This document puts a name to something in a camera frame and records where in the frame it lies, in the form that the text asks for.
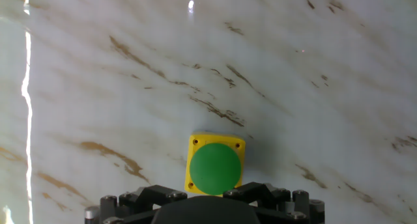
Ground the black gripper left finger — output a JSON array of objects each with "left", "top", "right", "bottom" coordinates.
[{"left": 84, "top": 184, "right": 188, "bottom": 224}]

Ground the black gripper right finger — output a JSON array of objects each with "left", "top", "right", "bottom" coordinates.
[{"left": 223, "top": 181, "right": 326, "bottom": 224}]

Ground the yellow box green push button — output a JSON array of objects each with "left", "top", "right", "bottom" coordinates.
[{"left": 184, "top": 132, "right": 246, "bottom": 197}]

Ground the marble pattern sheet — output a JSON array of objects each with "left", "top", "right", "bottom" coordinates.
[{"left": 0, "top": 0, "right": 417, "bottom": 224}]

